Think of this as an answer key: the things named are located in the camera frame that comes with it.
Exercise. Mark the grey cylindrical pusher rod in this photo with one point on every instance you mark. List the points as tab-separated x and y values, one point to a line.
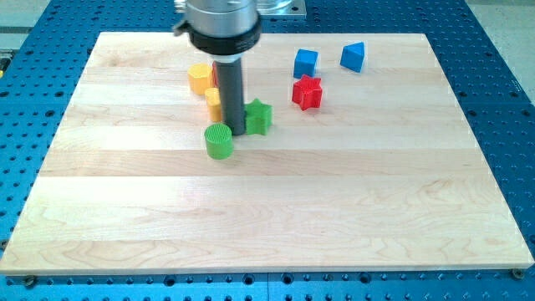
230	85

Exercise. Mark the green star block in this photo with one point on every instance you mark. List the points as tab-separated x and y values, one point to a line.
258	117

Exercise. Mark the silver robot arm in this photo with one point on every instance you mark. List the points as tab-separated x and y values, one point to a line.
225	29

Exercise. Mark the red star block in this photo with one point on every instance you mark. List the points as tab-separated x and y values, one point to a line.
307	92

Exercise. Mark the red block behind rod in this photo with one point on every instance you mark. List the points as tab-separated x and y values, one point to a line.
214	74

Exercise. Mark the yellow rounded block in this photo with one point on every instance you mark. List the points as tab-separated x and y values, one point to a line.
213	104

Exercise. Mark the yellow hexagon block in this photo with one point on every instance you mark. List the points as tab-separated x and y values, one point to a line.
200	78

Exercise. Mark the green cylinder block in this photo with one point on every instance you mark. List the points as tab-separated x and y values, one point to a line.
218	138

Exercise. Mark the blue cube block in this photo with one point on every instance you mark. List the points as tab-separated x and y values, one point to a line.
305	63

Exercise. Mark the blue triangular prism block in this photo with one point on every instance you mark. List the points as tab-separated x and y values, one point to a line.
352	56

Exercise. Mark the light wooden board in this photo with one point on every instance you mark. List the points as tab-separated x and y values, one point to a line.
386	175

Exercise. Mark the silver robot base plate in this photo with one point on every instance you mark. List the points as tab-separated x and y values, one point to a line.
284	8

